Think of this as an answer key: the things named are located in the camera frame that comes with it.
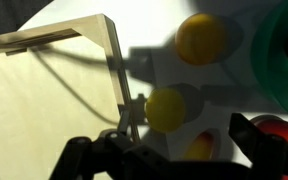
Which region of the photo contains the light wooden tray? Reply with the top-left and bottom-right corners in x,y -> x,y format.
0,13 -> 142,180

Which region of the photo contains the small yellow plastic lemon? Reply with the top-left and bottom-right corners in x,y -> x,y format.
144,87 -> 187,133

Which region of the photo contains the red plastic tomato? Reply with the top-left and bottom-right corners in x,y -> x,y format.
250,114 -> 288,148

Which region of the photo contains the green translucent plastic bowl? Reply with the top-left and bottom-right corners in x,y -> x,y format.
250,0 -> 288,121

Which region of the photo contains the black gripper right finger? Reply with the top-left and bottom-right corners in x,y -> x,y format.
228,113 -> 288,180

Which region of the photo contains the large yellow-orange plastic fruit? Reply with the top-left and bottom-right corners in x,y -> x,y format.
174,12 -> 230,66

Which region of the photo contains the yellow plastic banana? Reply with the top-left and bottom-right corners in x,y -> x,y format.
183,131 -> 217,161

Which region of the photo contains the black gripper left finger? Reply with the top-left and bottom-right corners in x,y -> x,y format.
48,103 -> 185,180

